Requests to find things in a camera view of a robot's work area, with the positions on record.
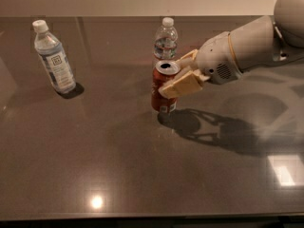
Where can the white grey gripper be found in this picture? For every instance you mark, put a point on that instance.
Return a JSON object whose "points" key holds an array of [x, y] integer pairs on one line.
{"points": [[216, 60]]}

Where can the red coke can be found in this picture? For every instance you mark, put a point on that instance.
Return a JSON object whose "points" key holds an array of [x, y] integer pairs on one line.
{"points": [[163, 72]]}

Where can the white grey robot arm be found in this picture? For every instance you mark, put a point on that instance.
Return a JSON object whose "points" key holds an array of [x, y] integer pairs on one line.
{"points": [[265, 42]]}

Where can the clear water bottle red label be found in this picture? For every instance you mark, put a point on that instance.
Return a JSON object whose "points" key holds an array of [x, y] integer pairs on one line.
{"points": [[166, 37]]}

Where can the water bottle blue white label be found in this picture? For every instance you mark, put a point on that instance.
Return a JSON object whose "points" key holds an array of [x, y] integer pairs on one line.
{"points": [[53, 58]]}

